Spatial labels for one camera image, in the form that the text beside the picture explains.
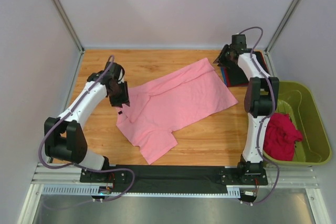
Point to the slotted grey cable duct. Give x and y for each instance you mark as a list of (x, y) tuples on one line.
[(93, 190)]

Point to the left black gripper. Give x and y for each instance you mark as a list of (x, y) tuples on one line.
[(119, 96)]

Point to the left aluminium frame post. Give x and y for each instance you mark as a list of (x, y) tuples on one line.
[(65, 19)]

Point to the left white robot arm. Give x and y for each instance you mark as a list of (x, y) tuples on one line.
[(64, 137)]

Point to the olive green plastic bin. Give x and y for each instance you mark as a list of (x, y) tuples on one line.
[(297, 101)]

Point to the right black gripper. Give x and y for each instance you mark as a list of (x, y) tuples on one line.
[(223, 55)]

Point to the right aluminium frame post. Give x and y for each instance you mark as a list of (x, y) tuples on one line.
[(284, 21)]

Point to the folded blue t-shirt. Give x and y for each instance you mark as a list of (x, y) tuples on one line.
[(223, 75)]

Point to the pink t-shirt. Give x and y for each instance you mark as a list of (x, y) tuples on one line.
[(169, 103)]

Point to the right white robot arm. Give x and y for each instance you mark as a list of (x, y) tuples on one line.
[(259, 103)]

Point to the magenta t-shirt in bin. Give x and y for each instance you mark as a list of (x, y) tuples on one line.
[(281, 137)]

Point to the aluminium frame post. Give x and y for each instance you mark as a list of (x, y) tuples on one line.
[(65, 19), (284, 21)]

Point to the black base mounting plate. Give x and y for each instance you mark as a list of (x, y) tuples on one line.
[(175, 179)]

